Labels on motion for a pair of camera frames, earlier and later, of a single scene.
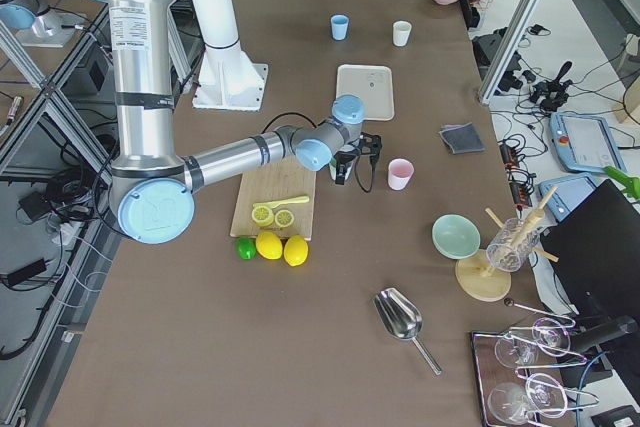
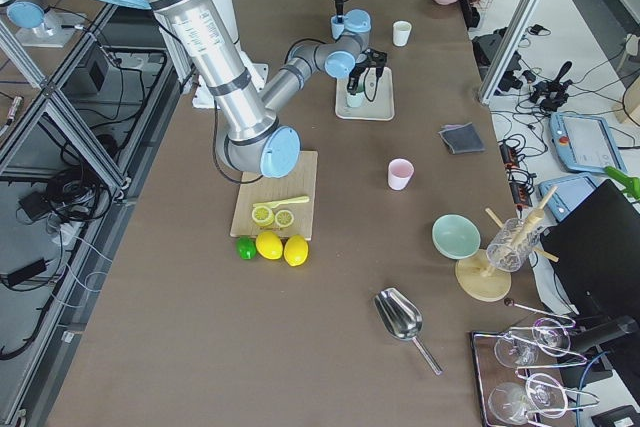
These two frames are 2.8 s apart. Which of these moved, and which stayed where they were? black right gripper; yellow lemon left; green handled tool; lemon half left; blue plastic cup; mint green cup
Moved: black right gripper; mint green cup
Stayed: blue plastic cup; lemon half left; green handled tool; yellow lemon left
